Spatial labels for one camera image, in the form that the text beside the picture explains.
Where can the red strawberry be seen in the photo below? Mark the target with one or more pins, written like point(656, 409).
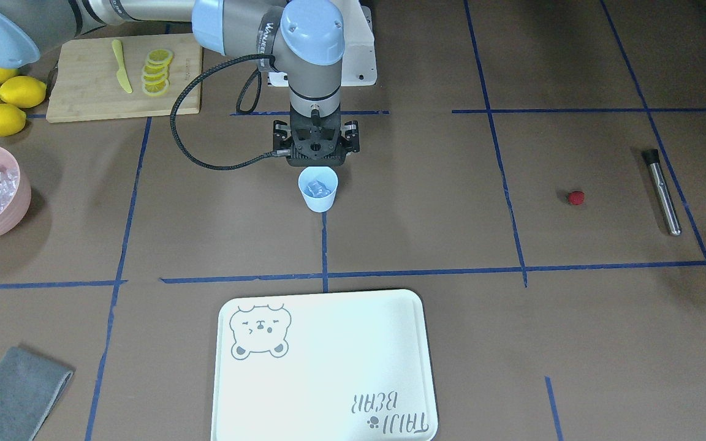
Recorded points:
point(576, 198)

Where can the wooden cutting board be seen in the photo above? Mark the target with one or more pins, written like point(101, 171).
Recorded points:
point(87, 88)

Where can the steel muddler black head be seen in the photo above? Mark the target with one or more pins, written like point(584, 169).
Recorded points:
point(651, 160)

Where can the grey folded cloth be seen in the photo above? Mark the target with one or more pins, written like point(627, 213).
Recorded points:
point(30, 387)

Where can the yellow plastic knife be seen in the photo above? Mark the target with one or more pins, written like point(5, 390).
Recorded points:
point(121, 72)

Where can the cream bear tray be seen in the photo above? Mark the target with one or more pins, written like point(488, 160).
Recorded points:
point(324, 366)

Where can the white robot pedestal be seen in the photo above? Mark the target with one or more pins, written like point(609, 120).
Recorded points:
point(359, 55)

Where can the lemon slices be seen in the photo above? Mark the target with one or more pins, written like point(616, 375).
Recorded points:
point(155, 72)

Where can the light blue cup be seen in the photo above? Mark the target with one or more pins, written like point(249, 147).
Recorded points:
point(329, 177)

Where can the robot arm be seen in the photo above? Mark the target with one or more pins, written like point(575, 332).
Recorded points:
point(31, 29)

